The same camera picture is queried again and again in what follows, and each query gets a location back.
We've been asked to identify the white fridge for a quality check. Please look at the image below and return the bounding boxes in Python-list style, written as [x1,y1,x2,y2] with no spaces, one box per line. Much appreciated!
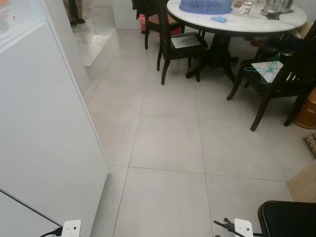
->
[0,0,110,237]

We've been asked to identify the brown wooden barrel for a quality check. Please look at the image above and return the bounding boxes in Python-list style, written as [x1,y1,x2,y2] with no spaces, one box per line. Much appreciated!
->
[295,89,316,130]

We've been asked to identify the wooden slat trivet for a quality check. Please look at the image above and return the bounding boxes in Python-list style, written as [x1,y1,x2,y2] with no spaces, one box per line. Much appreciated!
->
[304,132,316,158]

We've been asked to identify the dark wooden dining chair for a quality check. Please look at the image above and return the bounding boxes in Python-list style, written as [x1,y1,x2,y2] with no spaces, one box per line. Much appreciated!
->
[227,22,316,132]
[132,0,181,50]
[156,0,208,85]

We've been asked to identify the light wooden board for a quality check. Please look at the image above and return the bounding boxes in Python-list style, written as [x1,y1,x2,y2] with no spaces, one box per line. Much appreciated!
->
[287,162,316,203]

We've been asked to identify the black padded chair seat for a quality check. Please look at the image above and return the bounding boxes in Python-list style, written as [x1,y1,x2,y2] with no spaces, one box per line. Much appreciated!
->
[258,200,316,237]

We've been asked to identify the metal pot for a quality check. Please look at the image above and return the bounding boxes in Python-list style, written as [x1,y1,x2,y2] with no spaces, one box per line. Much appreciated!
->
[262,0,295,15]

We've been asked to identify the round white dining table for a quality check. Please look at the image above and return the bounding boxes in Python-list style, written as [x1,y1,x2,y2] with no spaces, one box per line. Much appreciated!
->
[167,0,308,82]

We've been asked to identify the white mug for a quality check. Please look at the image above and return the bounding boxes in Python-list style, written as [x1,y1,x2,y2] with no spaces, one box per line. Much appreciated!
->
[239,1,254,16]

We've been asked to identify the blue plastic food cover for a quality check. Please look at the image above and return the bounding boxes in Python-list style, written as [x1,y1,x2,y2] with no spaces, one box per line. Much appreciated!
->
[179,0,233,14]

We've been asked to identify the white partition panel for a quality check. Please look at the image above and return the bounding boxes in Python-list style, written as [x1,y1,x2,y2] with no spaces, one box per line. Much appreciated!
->
[45,0,92,95]

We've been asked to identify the standing person's dark legs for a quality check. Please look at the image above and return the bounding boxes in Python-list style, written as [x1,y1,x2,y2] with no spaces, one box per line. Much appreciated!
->
[67,0,86,25]

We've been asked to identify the green wire hanger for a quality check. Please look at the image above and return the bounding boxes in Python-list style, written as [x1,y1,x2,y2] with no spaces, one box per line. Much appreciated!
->
[243,53,285,85]

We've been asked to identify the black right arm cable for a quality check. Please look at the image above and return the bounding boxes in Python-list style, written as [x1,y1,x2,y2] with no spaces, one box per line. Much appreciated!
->
[213,219,237,237]

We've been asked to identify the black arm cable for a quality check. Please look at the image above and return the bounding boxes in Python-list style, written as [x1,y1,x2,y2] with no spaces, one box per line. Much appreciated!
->
[39,227,64,237]
[213,219,237,237]

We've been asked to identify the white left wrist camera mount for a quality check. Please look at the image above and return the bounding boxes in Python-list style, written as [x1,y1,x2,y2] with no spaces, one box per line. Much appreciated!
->
[62,220,82,237]

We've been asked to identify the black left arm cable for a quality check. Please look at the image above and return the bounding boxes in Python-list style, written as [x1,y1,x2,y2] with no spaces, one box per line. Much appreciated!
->
[39,227,64,237]

